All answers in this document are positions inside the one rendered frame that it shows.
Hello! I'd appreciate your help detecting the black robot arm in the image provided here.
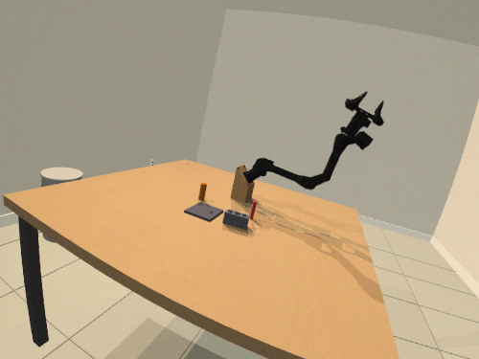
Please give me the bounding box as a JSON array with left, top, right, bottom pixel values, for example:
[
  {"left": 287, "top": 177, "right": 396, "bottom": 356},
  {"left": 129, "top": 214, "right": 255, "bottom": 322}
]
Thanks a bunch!
[{"left": 243, "top": 114, "right": 373, "bottom": 190}]

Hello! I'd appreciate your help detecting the orange cylinder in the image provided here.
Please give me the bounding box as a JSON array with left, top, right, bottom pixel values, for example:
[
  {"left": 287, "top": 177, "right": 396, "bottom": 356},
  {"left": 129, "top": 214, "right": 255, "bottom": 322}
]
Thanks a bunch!
[{"left": 198, "top": 183, "right": 207, "bottom": 201}]

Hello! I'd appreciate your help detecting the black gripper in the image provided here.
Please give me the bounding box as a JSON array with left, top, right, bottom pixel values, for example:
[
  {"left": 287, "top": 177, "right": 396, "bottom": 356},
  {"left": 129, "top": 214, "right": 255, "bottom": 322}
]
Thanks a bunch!
[{"left": 345, "top": 91, "right": 384, "bottom": 128}]

